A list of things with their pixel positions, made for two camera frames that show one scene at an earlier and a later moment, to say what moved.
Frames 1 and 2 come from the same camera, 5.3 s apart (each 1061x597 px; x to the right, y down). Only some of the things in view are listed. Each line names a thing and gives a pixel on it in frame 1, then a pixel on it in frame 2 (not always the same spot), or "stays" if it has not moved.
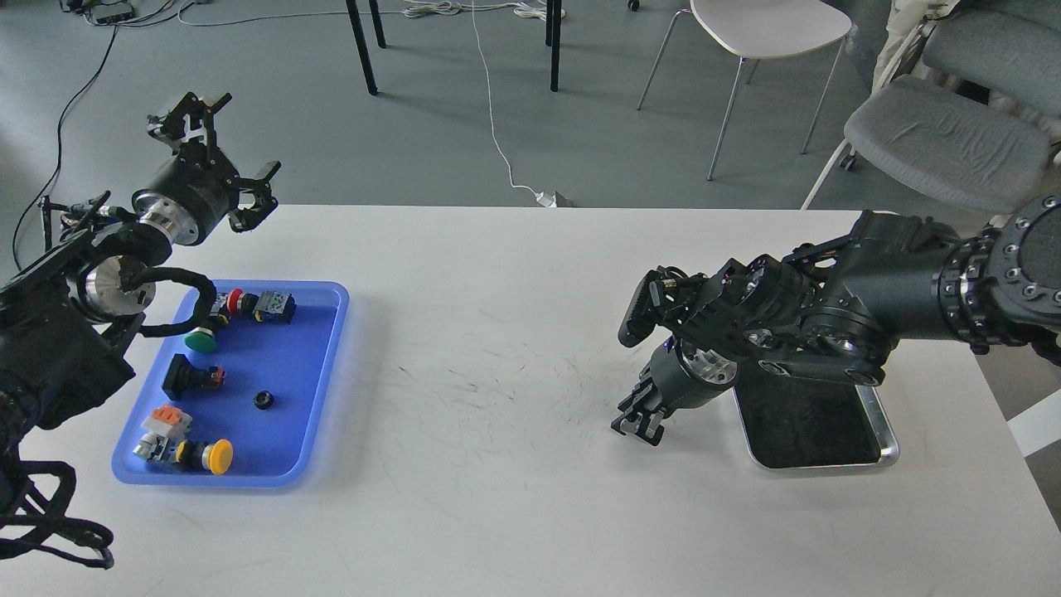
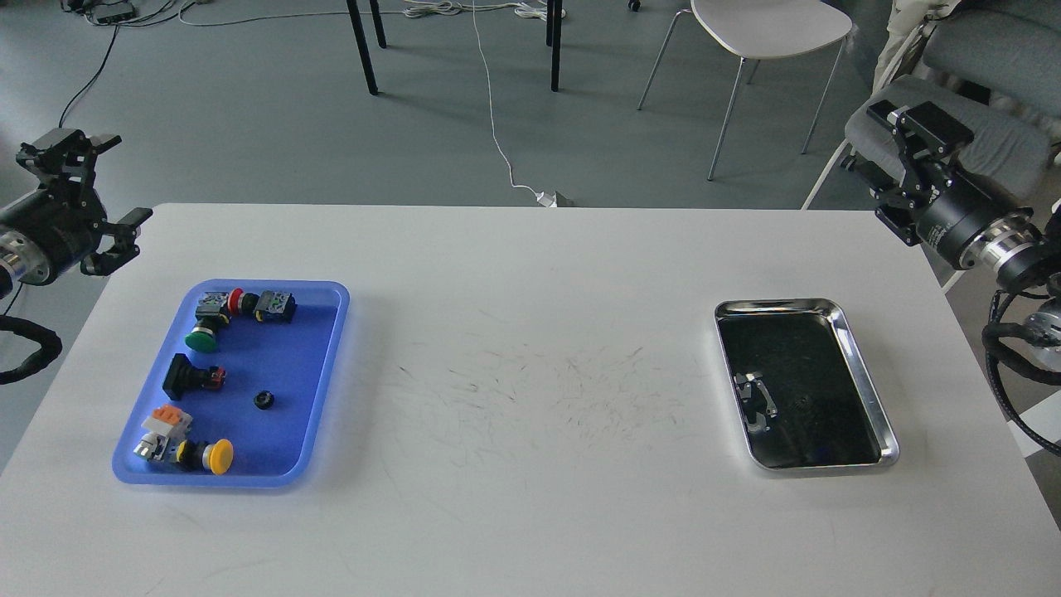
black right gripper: (680, 376) -> (951, 207)
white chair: (753, 29) stays
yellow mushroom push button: (216, 455) stays
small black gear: (264, 400) stays
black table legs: (554, 12) stays
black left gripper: (196, 192) -> (63, 220)
